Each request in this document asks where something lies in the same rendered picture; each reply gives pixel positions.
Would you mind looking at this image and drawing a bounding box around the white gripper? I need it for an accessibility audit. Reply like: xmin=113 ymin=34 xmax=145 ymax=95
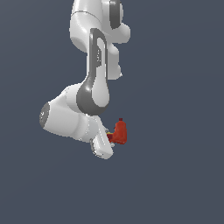
xmin=89 ymin=116 xmax=115 ymax=160

